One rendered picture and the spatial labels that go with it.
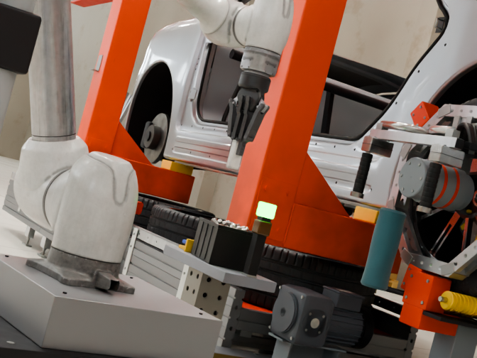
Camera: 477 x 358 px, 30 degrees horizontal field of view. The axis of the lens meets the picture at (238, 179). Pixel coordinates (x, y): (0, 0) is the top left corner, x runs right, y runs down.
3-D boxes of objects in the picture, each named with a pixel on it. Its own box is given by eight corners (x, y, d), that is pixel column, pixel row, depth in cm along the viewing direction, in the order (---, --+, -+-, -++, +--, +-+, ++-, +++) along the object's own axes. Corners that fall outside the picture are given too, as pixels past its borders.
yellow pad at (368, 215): (403, 231, 332) (407, 218, 332) (374, 224, 326) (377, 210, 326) (380, 225, 345) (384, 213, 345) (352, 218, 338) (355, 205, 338)
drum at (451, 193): (470, 216, 279) (482, 172, 279) (419, 202, 269) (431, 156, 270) (441, 209, 292) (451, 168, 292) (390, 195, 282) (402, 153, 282)
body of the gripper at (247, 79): (234, 68, 218) (224, 105, 218) (257, 71, 211) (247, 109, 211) (255, 77, 223) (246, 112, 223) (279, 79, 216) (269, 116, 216)
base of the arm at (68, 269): (74, 290, 176) (81, 263, 176) (23, 263, 193) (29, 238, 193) (147, 300, 189) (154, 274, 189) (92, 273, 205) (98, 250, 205)
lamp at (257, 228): (269, 236, 247) (272, 223, 247) (257, 234, 245) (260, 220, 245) (262, 234, 251) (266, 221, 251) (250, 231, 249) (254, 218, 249)
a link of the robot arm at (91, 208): (70, 256, 181) (99, 152, 181) (33, 237, 195) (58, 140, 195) (136, 268, 191) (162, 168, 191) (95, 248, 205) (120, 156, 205)
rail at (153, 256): (244, 338, 316) (260, 278, 317) (221, 334, 312) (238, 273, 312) (55, 227, 535) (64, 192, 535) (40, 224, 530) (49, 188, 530)
